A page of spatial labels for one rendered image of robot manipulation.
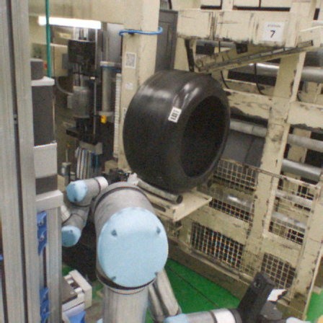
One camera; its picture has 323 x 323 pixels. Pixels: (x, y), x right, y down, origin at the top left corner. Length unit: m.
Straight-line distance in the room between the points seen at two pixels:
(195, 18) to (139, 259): 1.49
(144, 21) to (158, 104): 0.47
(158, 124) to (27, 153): 0.81
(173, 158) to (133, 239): 0.96
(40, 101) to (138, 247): 0.42
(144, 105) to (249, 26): 0.62
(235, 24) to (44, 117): 1.17
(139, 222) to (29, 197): 0.31
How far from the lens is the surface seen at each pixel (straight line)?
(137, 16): 1.80
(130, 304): 0.68
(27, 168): 0.78
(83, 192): 1.30
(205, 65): 2.01
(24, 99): 0.73
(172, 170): 1.54
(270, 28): 1.71
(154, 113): 1.50
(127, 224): 0.57
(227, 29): 1.80
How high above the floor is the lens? 1.65
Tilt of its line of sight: 19 degrees down
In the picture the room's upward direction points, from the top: 5 degrees clockwise
